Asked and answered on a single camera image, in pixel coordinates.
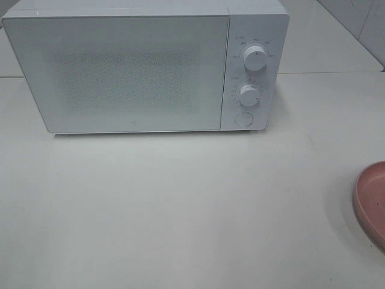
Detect lower white timer knob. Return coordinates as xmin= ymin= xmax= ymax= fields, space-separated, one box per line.
xmin=238 ymin=84 xmax=260 ymax=107

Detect upper white power knob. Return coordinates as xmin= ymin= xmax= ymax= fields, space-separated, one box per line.
xmin=241 ymin=43 xmax=268 ymax=72

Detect white microwave door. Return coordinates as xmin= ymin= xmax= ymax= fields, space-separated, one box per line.
xmin=4 ymin=16 xmax=229 ymax=134

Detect pink round plate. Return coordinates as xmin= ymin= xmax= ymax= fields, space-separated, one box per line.
xmin=353 ymin=161 xmax=384 ymax=250

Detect round white door button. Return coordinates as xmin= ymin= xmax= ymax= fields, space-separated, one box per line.
xmin=235 ymin=113 xmax=253 ymax=127

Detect white microwave oven body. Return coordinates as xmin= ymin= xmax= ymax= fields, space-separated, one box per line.
xmin=1 ymin=1 xmax=289 ymax=132

